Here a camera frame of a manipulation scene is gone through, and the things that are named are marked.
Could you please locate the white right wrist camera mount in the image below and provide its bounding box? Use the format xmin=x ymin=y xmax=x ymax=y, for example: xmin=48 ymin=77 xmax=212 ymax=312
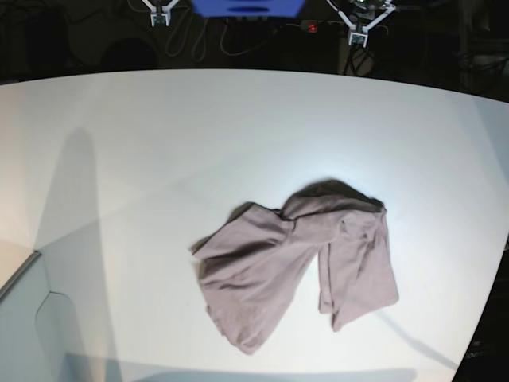
xmin=142 ymin=0 xmax=180 ymax=27

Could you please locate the blue plastic bin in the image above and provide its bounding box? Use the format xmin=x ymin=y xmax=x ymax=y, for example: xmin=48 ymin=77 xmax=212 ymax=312
xmin=192 ymin=0 xmax=305 ymax=18

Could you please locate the white cardboard box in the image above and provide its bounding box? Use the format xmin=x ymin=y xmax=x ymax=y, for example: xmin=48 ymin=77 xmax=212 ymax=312
xmin=1 ymin=251 xmax=83 ymax=381

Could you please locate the mauve grey t-shirt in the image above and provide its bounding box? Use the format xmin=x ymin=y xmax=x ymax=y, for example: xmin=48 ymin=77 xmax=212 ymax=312
xmin=192 ymin=180 xmax=398 ymax=355

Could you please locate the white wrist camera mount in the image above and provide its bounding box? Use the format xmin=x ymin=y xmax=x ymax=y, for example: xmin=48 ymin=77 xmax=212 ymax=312
xmin=142 ymin=0 xmax=180 ymax=27
xmin=326 ymin=0 xmax=397 ymax=48

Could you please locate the grey looped cable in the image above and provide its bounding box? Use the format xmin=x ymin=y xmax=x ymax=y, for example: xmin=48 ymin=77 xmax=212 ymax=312
xmin=165 ymin=7 xmax=279 ymax=61

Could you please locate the black power strip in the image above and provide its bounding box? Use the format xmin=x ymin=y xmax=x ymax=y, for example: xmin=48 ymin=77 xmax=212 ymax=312
xmin=295 ymin=20 xmax=344 ymax=33

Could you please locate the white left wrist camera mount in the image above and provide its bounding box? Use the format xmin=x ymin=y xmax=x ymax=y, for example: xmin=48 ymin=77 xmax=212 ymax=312
xmin=326 ymin=0 xmax=397 ymax=48

